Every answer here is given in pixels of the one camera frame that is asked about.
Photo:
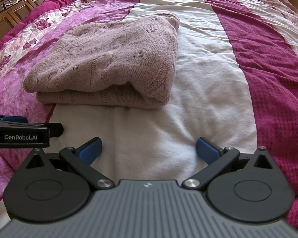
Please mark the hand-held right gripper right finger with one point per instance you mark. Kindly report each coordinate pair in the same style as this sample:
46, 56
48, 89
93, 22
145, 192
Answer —
206, 150

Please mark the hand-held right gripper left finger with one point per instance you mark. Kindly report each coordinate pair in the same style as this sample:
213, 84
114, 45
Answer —
90, 150

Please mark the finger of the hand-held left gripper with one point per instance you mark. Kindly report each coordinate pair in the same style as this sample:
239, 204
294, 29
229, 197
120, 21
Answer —
15, 119
56, 130

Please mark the pink knit cardigan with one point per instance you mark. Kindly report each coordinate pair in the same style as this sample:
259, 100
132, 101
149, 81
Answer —
109, 62

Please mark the pink floral striped bedspread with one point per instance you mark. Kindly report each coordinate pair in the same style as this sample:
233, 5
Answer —
213, 67

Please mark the carved wooden headboard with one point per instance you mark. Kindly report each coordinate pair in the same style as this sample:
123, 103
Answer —
17, 2

